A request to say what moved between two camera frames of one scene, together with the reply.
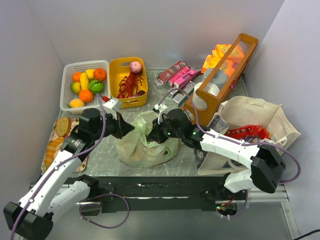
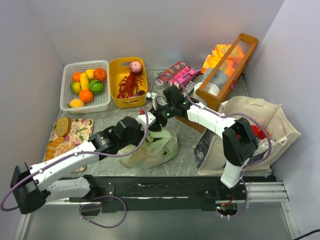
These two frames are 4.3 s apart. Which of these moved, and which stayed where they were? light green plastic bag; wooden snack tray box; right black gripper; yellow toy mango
Moved: right black gripper
Stayed: light green plastic bag; yellow toy mango; wooden snack tray box
